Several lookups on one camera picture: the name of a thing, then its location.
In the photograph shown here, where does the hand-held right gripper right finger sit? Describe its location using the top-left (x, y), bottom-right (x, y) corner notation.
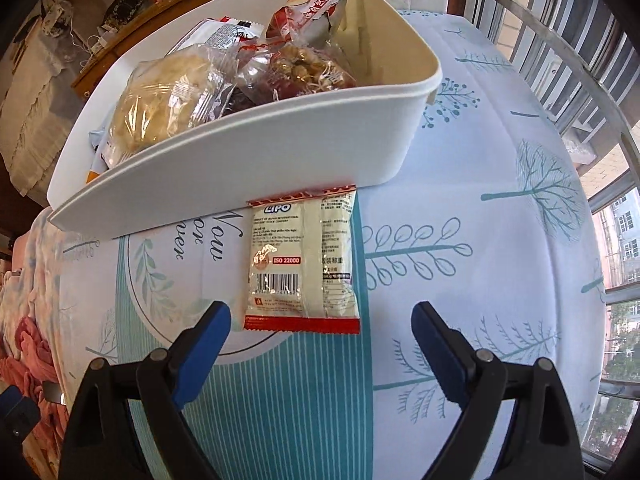
top-left (411, 301), bottom-right (585, 480)

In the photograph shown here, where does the metal window grille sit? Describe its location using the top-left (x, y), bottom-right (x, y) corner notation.
top-left (447, 0), bottom-right (640, 461)

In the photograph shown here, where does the wooden desk with drawers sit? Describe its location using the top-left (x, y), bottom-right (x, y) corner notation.
top-left (70, 0), bottom-right (391, 106)

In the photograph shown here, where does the white lace cloth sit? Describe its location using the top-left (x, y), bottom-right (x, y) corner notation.
top-left (0, 25), bottom-right (83, 196)

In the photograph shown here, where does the clear puffed rice packet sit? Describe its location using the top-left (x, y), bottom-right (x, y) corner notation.
top-left (102, 42), bottom-right (236, 168)

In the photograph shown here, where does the white plastic bin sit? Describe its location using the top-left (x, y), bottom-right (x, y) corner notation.
top-left (46, 0), bottom-right (443, 238)

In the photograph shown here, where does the white red date packet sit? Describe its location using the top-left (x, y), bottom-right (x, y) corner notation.
top-left (265, 0), bottom-right (361, 36)

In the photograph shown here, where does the floral blanket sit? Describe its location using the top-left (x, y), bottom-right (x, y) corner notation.
top-left (0, 210), bottom-right (71, 461)

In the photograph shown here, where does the cream packet with red edges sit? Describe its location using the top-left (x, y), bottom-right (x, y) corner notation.
top-left (243, 185), bottom-right (362, 335)

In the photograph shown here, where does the clear brown nut packet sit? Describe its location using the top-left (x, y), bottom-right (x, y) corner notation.
top-left (235, 42), bottom-right (358, 106)

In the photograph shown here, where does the red biscuit packet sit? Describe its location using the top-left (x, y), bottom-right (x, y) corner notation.
top-left (170, 16), bottom-right (266, 56)

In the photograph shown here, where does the orange oat packet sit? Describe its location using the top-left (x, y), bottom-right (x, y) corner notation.
top-left (85, 152), bottom-right (108, 183)

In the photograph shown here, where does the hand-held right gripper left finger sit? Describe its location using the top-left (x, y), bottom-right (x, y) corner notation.
top-left (59, 301), bottom-right (232, 480)

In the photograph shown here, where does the black floral pouch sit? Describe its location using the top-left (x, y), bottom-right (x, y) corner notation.
top-left (102, 0), bottom-right (152, 28)

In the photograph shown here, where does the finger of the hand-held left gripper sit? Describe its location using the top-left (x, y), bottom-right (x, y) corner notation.
top-left (0, 385), bottom-right (42, 456)

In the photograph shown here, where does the white hanging power strip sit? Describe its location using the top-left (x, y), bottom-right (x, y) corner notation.
top-left (42, 2), bottom-right (71, 36)

